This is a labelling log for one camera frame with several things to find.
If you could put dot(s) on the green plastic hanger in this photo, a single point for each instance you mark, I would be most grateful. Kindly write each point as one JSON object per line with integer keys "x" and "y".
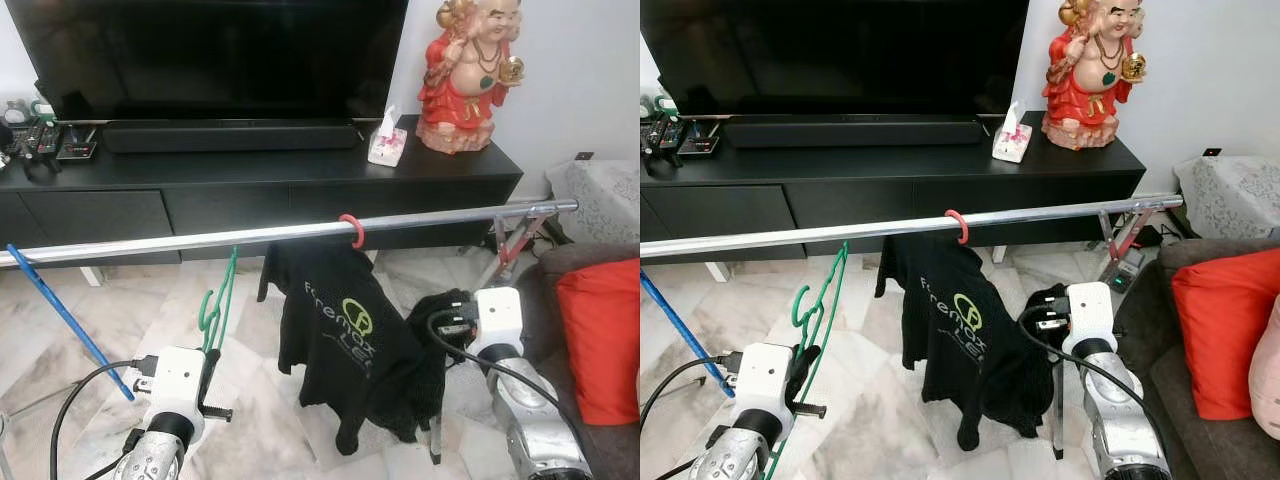
{"x": 800, "y": 315}
{"x": 207, "y": 320}

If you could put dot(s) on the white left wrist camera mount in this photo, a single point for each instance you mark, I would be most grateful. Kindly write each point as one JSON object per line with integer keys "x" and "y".
{"x": 765, "y": 380}
{"x": 178, "y": 385}

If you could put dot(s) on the grey lace covered side table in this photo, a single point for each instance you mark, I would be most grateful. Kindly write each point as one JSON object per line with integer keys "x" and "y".
{"x": 1230, "y": 195}
{"x": 600, "y": 200}

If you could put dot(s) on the blue plastic hanger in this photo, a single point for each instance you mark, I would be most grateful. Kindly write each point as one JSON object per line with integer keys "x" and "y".
{"x": 70, "y": 322}
{"x": 690, "y": 338}

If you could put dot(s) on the dark navy knit shirt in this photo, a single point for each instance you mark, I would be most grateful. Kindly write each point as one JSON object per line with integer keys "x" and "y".
{"x": 430, "y": 310}
{"x": 1040, "y": 305}

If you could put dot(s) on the red cushion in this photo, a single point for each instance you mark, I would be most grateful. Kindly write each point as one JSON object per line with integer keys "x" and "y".
{"x": 600, "y": 340}
{"x": 1225, "y": 330}

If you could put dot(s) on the red laughing Buddha statue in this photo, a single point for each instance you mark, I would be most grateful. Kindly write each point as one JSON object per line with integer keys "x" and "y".
{"x": 1088, "y": 95}
{"x": 465, "y": 100}

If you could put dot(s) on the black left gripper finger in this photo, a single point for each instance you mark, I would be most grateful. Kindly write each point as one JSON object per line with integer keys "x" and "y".
{"x": 804, "y": 375}
{"x": 210, "y": 375}

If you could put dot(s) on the steel clothes rack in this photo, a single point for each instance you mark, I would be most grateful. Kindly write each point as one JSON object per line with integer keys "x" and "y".
{"x": 800, "y": 235}
{"x": 150, "y": 244}

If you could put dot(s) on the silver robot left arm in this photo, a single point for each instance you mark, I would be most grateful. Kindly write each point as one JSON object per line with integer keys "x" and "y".
{"x": 740, "y": 462}
{"x": 150, "y": 462}

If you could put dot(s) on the black flat television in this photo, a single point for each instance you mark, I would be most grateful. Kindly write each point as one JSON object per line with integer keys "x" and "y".
{"x": 830, "y": 50}
{"x": 200, "y": 50}

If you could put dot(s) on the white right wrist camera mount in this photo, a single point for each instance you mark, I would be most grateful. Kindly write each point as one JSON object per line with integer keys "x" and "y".
{"x": 1090, "y": 310}
{"x": 500, "y": 315}

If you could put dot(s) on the pink cat face plush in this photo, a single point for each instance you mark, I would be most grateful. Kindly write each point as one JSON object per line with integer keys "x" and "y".
{"x": 1268, "y": 370}

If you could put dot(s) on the red plastic hanger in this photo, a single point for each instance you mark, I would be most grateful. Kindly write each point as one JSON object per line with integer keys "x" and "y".
{"x": 358, "y": 240}
{"x": 963, "y": 236}

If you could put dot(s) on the black remote control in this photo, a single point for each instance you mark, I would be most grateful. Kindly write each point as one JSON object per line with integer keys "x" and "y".
{"x": 705, "y": 146}
{"x": 40, "y": 140}
{"x": 76, "y": 151}
{"x": 670, "y": 135}

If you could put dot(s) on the black soundbar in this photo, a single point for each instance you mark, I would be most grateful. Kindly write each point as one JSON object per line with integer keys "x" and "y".
{"x": 230, "y": 136}
{"x": 850, "y": 131}

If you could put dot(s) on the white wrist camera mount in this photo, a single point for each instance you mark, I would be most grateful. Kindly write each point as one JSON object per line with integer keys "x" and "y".
{"x": 765, "y": 380}
{"x": 178, "y": 385}
{"x": 1090, "y": 310}
{"x": 500, "y": 315}

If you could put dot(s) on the black shirt green logo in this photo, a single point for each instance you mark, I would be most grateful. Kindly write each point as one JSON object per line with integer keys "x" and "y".
{"x": 330, "y": 340}
{"x": 940, "y": 330}

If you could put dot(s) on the power strip green light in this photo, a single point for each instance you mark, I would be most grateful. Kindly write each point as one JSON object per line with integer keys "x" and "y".
{"x": 1125, "y": 270}

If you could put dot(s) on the pink white tissue box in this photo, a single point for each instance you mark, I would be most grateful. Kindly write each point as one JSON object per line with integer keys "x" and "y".
{"x": 1012, "y": 145}
{"x": 388, "y": 150}

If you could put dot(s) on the dark brown fabric sofa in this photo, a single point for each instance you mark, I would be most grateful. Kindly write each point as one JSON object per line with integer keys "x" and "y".
{"x": 555, "y": 300}
{"x": 1140, "y": 300}

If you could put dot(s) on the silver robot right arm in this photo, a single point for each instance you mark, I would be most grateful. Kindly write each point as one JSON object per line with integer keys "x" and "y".
{"x": 535, "y": 430}
{"x": 1125, "y": 430}

